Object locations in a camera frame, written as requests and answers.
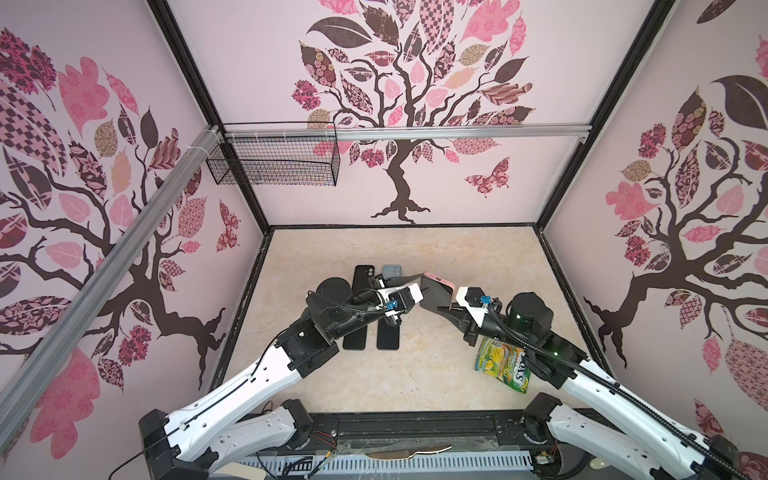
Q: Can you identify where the light blue phone case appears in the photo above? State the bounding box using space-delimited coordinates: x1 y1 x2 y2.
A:
381 264 402 279

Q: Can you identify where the black phone case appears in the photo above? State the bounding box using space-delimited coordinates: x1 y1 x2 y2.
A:
352 265 375 294

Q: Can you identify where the black phone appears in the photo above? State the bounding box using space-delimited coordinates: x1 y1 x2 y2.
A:
419 272 456 312
376 322 400 351

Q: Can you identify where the black smartphone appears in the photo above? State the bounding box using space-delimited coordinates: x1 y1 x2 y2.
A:
342 322 367 351

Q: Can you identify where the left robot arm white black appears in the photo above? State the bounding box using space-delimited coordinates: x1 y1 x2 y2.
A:
139 276 423 479

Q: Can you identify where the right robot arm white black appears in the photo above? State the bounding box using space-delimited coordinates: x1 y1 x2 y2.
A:
420 284 744 479

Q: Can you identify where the green yellow candy bag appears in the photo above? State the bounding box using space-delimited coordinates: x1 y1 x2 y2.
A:
475 338 530 394

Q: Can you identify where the wooden knife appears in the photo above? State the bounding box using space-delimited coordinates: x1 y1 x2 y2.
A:
365 444 453 461

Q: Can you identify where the white spoon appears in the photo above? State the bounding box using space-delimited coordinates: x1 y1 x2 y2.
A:
589 458 608 470

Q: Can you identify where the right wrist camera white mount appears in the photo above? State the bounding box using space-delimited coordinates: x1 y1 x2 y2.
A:
451 287 492 328

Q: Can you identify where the white perforated cable tray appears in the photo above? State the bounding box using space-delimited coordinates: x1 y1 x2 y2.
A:
240 451 533 478

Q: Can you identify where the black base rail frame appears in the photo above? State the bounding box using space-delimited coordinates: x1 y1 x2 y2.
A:
227 409 601 475

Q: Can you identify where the aluminium rail back wall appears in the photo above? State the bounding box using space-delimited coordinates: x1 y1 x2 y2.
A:
225 123 592 141

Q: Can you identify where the aluminium rail wall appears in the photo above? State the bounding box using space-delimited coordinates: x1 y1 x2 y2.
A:
1 125 220 448
225 123 592 141

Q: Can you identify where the black wire basket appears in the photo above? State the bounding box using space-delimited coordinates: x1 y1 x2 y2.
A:
206 120 341 187

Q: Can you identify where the aluminium rail left wall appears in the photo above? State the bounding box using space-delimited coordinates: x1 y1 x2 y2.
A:
1 125 220 448

